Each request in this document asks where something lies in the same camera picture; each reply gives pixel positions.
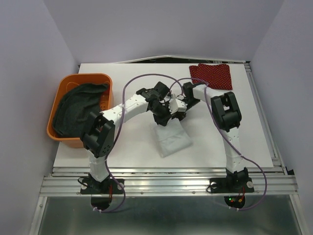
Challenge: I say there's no red polka dot skirt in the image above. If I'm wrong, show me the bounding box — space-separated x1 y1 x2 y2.
189 64 233 91

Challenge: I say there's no white skirt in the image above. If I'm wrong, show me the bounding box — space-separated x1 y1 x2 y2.
150 118 193 158

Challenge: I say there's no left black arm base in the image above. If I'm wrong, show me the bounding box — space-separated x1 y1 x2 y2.
77 177 123 195

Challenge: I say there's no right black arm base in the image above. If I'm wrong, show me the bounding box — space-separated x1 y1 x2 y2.
206 168 254 194

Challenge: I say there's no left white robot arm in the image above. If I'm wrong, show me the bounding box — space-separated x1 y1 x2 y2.
81 82 172 193

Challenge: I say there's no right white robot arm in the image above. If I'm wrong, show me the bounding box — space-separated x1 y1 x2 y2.
182 82 245 191

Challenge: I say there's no orange plastic bin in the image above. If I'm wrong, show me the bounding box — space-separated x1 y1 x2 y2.
46 73 114 148

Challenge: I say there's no dark grey dotted skirt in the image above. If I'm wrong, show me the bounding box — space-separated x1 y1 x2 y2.
52 83 109 138

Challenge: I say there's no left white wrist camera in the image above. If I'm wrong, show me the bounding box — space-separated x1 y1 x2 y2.
168 98 187 115

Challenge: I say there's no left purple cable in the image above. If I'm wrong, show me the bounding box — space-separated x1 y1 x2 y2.
92 73 186 213

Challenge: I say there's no purple cable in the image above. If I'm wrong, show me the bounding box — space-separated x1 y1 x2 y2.
92 73 186 213
170 77 268 212

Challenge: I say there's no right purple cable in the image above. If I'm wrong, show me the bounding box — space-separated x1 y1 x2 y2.
170 77 268 212

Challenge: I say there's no aluminium mounting rail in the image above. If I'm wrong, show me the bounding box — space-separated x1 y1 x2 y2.
40 166 298 197

